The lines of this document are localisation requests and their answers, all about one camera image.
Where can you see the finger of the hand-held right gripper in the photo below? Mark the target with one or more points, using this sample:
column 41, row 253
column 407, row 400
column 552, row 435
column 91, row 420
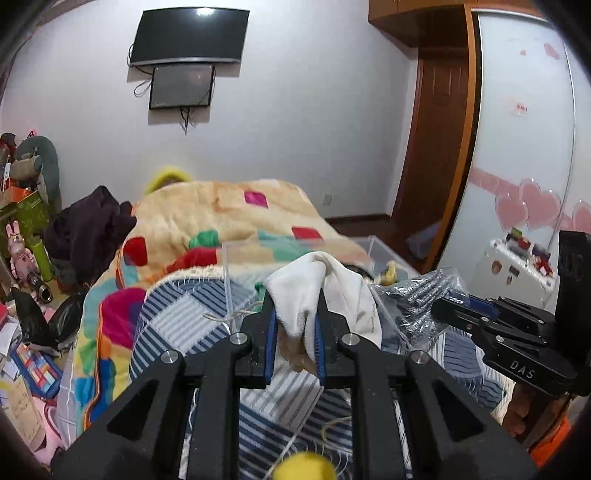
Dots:
column 480, row 310
column 521, row 364

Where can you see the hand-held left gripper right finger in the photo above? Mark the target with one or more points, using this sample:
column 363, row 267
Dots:
column 320, row 353

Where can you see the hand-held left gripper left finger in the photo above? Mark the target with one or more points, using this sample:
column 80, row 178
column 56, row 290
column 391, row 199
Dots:
column 271, row 344

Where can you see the white towel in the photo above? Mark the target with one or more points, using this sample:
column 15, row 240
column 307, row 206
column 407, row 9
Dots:
column 344, row 290

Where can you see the person's right forearm orange sleeve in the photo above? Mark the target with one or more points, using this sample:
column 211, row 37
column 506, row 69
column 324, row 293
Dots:
column 556, row 438

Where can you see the person's right hand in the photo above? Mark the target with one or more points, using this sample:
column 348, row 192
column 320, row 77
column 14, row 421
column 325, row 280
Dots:
column 519, row 408

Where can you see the tan fuzzy cloth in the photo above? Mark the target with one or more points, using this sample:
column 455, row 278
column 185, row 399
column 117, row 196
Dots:
column 295, row 350

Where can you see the clear plastic bag silver contents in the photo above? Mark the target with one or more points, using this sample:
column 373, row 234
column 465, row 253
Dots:
column 415, row 304

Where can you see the blue striped quilt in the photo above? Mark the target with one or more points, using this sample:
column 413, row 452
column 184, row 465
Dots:
column 184, row 318

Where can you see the clear plastic storage box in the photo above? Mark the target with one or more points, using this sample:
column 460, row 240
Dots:
column 295, row 251

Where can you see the yellow plush toy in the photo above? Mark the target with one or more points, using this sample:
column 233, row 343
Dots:
column 390, row 272

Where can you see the yellow fuzzy ball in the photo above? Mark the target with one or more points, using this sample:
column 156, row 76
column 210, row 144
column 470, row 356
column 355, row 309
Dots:
column 302, row 467

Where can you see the colourful patchwork fleece blanket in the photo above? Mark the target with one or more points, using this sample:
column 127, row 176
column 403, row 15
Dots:
column 198, row 221

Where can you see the white sliding door heart stickers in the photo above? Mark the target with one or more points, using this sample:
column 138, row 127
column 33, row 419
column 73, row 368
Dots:
column 521, row 152

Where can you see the wooden wardrobe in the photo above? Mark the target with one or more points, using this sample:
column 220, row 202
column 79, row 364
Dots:
column 438, row 138

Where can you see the yellow plush hat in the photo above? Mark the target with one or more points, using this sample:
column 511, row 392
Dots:
column 168, row 177

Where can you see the dark purple clothes pile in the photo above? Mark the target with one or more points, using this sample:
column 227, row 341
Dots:
column 87, row 226

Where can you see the black plastic bag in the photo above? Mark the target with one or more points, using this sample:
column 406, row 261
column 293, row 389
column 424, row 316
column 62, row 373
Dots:
column 44, row 318

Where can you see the colourful blocks box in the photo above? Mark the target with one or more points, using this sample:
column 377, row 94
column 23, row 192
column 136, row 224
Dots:
column 37, row 369

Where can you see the black cylindrical flashlight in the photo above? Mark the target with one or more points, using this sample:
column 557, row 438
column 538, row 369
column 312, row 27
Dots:
column 39, row 287

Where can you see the green bottle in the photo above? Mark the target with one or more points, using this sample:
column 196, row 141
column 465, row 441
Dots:
column 41, row 258

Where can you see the brown cardboard sheet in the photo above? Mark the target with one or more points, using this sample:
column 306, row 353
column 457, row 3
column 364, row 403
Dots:
column 21, row 410

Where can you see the pink rabbit toy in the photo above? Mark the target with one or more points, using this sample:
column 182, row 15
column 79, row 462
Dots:
column 19, row 251

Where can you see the green cardboard box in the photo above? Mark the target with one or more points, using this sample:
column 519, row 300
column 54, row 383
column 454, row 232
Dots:
column 23, row 212

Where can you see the grey plush toy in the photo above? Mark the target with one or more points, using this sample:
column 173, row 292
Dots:
column 39, row 161

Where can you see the wall power outlet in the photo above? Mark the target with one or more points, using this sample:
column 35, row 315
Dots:
column 327, row 199

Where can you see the small black wall monitor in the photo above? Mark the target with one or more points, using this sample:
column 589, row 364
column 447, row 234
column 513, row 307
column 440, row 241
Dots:
column 181, row 86

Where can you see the black wall television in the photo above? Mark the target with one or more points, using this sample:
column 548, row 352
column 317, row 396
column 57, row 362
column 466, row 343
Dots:
column 189, row 34

